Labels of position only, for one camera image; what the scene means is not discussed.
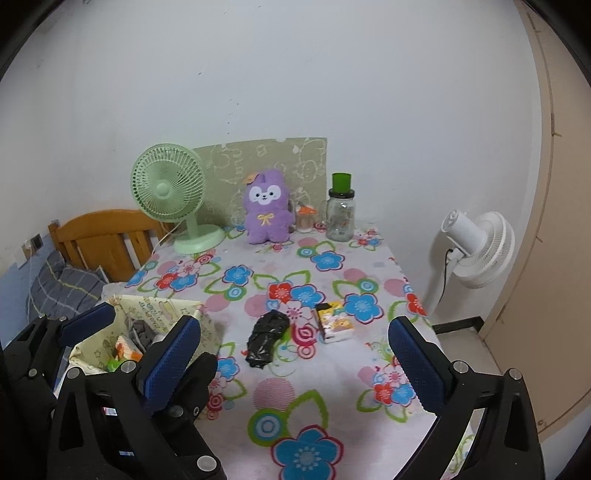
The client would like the white charger cable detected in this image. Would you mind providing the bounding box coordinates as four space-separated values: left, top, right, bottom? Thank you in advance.
22 244 35 319

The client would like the green orange snack packet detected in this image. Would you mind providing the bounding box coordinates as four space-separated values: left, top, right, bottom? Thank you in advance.
107 335 144 373

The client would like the black fan cable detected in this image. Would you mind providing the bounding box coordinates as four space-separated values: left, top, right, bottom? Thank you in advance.
441 246 455 289

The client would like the glass jar with green lid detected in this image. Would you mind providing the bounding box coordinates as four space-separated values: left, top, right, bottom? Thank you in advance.
319 172 358 243

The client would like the purple plush toy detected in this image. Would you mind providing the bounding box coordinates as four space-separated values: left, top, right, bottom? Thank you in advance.
243 168 293 245

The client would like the wooden bed headboard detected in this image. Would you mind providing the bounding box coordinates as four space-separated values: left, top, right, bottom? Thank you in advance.
48 209 179 284

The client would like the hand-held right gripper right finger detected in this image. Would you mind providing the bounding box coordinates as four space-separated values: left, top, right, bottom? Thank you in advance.
387 315 546 480

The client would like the beige wooden door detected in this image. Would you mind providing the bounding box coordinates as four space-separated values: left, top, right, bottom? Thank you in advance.
479 0 591 445

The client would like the green desk fan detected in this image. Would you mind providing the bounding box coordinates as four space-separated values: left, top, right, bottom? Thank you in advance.
129 144 226 255

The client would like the green patterned board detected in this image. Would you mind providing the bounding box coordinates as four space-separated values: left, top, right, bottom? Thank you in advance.
192 137 329 230

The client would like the floral tablecloth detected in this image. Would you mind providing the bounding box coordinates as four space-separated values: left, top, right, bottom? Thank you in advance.
100 222 477 480

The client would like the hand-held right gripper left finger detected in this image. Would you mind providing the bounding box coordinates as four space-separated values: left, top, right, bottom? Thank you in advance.
46 315 228 480

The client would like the crumpled black plastic bag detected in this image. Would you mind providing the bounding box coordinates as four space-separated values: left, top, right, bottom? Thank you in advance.
243 309 292 369

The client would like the small glass cup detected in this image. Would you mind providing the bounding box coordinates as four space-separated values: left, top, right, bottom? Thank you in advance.
294 202 320 233

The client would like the gray plaid pillow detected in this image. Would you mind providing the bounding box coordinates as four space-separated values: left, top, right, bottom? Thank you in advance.
29 262 108 320

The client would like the yellow tissue packet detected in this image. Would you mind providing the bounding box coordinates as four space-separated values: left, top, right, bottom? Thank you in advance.
314 302 356 345

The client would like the yellow printed fabric basket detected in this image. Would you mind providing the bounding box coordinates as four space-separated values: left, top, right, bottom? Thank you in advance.
68 294 219 378

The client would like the white fan cable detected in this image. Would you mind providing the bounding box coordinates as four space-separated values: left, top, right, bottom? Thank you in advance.
154 223 182 247

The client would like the gray sock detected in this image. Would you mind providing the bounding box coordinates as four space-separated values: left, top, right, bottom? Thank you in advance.
130 318 161 350

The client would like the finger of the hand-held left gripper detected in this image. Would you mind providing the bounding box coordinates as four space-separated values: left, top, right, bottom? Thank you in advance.
4 304 117 386

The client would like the white standing fan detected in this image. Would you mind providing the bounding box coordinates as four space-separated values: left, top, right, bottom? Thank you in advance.
421 209 516 320

